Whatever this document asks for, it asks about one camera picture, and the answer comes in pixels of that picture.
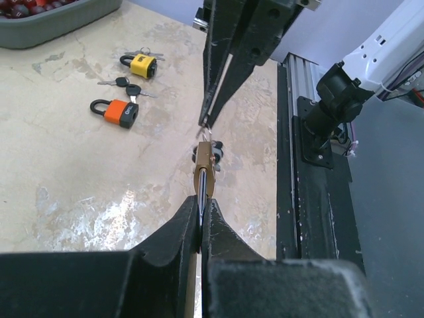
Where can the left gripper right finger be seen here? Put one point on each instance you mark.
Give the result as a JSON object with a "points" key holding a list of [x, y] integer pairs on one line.
{"points": [[238, 282]]}

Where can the yellow padlock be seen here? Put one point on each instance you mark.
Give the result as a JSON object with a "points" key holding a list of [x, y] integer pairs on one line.
{"points": [[140, 65]]}

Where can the small brass padlock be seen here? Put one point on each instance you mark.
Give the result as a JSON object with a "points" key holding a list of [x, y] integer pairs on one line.
{"points": [[204, 176]]}

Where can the dark grape bunch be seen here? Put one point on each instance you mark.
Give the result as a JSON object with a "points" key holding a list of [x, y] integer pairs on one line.
{"points": [[19, 9]]}

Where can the orange padlock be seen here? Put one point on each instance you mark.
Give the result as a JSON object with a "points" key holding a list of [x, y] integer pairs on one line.
{"points": [[118, 112]]}

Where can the panda keychain figure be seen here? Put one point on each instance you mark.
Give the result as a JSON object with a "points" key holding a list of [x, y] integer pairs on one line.
{"points": [[217, 148]]}

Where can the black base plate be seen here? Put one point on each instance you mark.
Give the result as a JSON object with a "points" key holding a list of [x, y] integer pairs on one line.
{"points": [[314, 214]]}

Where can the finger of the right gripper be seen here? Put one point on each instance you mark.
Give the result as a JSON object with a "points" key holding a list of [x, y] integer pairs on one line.
{"points": [[260, 30], [222, 18]]}

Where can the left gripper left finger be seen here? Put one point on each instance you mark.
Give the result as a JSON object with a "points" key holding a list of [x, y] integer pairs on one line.
{"points": [[156, 278]]}

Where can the grey fruit tray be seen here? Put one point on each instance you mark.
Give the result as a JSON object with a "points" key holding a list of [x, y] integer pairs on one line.
{"points": [[28, 32]]}

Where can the yellow padlock keys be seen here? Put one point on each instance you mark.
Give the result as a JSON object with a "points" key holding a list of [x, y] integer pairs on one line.
{"points": [[147, 52]]}

